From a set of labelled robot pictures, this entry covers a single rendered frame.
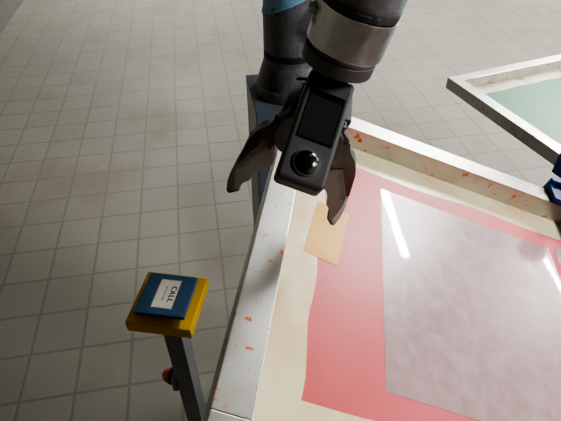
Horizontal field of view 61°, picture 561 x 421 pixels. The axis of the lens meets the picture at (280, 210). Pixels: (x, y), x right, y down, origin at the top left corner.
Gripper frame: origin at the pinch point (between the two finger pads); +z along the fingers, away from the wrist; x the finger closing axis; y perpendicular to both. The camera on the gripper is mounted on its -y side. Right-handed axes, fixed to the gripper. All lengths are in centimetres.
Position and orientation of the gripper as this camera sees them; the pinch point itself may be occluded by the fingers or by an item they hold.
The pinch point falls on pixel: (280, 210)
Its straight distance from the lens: 57.1
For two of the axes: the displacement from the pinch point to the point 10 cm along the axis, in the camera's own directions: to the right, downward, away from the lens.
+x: -9.5, -3.0, -0.8
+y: 1.4, -6.6, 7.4
